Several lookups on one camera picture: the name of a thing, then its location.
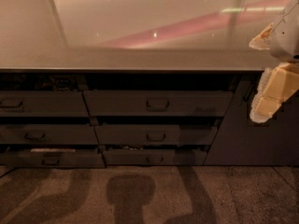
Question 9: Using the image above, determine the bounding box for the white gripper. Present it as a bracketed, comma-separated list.
[249, 0, 299, 123]

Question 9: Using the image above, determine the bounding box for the grey drawer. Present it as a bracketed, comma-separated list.
[103, 149, 206, 166]
[95, 124, 218, 146]
[0, 125, 98, 145]
[83, 91, 233, 117]
[0, 148, 106, 168]
[0, 91, 88, 118]

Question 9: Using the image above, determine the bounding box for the grey cabinet side panel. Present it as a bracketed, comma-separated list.
[205, 79, 299, 166]

